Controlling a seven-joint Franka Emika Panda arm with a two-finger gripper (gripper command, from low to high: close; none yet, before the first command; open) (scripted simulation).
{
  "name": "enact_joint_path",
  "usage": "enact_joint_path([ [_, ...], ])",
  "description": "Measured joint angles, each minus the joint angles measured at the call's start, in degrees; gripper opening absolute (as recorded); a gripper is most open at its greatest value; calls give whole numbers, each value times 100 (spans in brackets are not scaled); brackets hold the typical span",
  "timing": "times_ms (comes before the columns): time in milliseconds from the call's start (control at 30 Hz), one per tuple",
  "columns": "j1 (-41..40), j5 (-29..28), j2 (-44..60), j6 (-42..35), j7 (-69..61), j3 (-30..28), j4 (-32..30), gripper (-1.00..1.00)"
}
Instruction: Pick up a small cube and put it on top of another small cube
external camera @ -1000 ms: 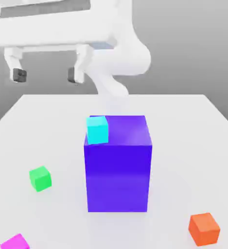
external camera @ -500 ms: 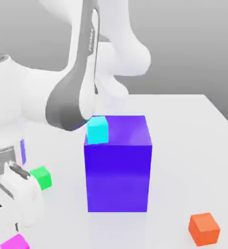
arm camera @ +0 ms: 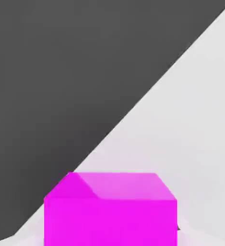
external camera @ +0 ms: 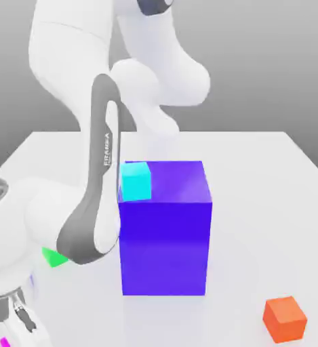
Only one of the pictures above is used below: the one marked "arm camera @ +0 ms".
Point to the small magenta cube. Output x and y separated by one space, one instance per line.
110 221

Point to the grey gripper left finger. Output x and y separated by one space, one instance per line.
36 240

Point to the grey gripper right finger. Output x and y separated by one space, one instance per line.
183 239

